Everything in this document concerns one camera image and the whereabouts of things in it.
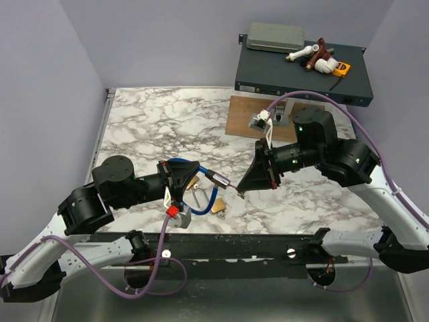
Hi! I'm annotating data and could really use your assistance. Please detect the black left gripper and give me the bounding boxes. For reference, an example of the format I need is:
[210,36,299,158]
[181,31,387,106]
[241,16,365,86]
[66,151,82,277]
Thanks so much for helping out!
[113,160,202,209]

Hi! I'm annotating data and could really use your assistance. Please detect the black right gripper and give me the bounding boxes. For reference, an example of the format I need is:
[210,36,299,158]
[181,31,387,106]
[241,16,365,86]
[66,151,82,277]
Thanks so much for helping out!
[237,137,321,191]

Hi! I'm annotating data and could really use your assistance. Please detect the brass padlock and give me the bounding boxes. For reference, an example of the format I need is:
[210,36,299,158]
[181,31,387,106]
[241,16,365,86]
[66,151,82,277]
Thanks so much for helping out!
[186,176,209,209]
[211,198,227,214]

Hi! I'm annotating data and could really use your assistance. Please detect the blue cable loop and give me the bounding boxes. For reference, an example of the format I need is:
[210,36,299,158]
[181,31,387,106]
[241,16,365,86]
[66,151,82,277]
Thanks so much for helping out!
[169,157,232,215]

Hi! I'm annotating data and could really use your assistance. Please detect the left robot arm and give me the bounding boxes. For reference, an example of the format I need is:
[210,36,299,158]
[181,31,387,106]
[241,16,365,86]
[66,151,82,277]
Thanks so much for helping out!
[1,155,200,303]

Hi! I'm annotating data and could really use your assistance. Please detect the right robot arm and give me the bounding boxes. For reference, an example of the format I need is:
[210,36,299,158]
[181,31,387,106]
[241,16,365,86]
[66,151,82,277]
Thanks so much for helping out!
[237,106,428,274]

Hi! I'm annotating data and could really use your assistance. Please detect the white pipe elbow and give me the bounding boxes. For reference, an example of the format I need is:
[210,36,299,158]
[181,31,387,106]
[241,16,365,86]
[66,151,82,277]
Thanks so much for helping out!
[314,57,339,74]

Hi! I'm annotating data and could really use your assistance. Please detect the wooden board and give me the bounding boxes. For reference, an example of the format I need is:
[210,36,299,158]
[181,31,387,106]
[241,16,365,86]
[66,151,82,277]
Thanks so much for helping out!
[225,95,326,143]

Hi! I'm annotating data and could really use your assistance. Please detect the white pipe with brass end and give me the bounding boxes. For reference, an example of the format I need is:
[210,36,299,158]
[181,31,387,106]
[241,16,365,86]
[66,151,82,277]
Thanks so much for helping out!
[286,44,320,62]

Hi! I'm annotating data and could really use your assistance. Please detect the yellow tape measure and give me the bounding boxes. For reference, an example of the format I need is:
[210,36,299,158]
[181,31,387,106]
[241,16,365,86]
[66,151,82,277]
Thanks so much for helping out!
[332,62,351,78]

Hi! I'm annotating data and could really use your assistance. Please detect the brown pipe fitting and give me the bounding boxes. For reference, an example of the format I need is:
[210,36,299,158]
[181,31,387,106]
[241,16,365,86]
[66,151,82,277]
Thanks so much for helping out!
[305,38,331,71]

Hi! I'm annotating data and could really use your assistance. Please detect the grey plastic case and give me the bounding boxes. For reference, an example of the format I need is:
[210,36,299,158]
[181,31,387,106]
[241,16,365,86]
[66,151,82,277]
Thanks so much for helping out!
[246,22,305,53]

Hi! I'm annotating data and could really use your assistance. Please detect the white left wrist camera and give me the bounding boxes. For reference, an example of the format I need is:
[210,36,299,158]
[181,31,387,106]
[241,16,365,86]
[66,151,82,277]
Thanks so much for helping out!
[164,188,192,229]

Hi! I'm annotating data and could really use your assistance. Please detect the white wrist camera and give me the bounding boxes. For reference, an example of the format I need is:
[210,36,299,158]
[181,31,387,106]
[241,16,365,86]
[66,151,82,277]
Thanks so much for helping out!
[249,109,273,148]
[164,188,192,229]

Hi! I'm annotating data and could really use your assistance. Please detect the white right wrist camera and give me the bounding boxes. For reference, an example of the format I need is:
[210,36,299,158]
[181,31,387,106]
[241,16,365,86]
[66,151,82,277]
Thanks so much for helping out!
[249,109,273,148]

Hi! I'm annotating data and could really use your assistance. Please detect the grey metal socket bracket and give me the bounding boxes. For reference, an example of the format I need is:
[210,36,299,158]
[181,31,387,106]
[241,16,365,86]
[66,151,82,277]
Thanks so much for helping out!
[273,99,295,127]

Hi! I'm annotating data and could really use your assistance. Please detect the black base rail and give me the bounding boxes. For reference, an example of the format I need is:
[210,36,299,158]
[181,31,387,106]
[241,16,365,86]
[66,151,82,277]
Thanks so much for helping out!
[107,231,349,281]

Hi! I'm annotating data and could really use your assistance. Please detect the blue rack network switch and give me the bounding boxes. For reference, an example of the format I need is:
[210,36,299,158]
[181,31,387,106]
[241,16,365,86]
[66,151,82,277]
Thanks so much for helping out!
[235,34,373,107]

